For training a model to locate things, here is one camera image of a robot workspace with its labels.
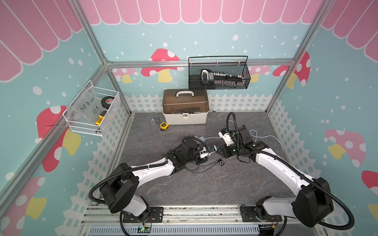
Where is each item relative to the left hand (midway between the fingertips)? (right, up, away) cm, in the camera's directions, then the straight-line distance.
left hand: (208, 151), depth 82 cm
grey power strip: (-3, +6, +20) cm, 21 cm away
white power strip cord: (+36, +9, +24) cm, 44 cm away
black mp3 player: (+9, -9, +9) cm, 15 cm away
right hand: (+5, +1, -1) cm, 5 cm away
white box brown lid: (-14, +28, +17) cm, 36 cm away
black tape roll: (-56, +28, -3) cm, 62 cm away
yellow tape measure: (-30, +14, +26) cm, 43 cm away
